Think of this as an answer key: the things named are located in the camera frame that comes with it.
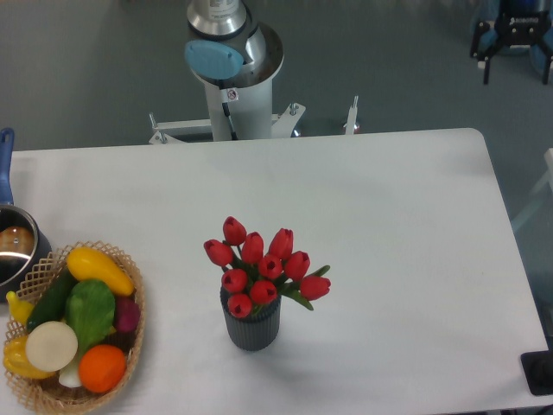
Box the dark green cucumber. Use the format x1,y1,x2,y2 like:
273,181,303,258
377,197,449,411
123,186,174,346
26,267,77,333

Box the dark grey ribbed vase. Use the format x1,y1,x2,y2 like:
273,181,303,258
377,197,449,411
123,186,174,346
219,288,282,352

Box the woven wicker basket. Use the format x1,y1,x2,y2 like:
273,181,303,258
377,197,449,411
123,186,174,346
4,241,146,414

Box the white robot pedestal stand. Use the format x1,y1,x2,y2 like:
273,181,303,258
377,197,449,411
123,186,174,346
148,80,360,145

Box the yellow bell pepper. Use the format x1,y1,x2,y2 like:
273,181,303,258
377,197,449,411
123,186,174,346
3,335,55,380

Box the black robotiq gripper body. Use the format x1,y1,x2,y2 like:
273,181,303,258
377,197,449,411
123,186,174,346
494,0,549,47

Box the white round radish slice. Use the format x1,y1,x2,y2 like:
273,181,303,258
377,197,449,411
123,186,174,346
25,321,78,372

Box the blue handled saucepan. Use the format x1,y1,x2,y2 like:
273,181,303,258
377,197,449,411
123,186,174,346
1,128,52,303

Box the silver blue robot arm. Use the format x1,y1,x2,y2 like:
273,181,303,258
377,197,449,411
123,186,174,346
184,1,552,89

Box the purple red onion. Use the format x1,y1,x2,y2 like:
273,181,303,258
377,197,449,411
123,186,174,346
113,297,141,333

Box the black device at table edge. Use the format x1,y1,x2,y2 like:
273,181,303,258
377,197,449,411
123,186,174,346
520,351,552,396

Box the white frame at right edge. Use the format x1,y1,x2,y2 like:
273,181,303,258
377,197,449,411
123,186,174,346
511,148,552,233

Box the white green leek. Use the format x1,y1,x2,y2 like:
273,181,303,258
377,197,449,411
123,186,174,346
58,357,82,388

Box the blue plastic bag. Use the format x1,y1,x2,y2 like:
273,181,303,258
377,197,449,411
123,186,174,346
469,1,552,85

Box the red tulip bouquet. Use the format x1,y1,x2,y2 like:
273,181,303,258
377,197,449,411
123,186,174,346
203,216,331,320

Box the orange fruit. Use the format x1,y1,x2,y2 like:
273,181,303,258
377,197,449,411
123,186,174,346
78,345,126,393

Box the yellow squash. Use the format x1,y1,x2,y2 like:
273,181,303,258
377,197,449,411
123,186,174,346
66,246,135,297

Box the green lettuce leaf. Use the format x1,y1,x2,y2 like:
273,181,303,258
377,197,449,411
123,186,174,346
65,279,116,358

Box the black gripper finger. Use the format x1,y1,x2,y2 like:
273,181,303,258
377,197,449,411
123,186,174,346
469,21,501,85
535,39,552,85

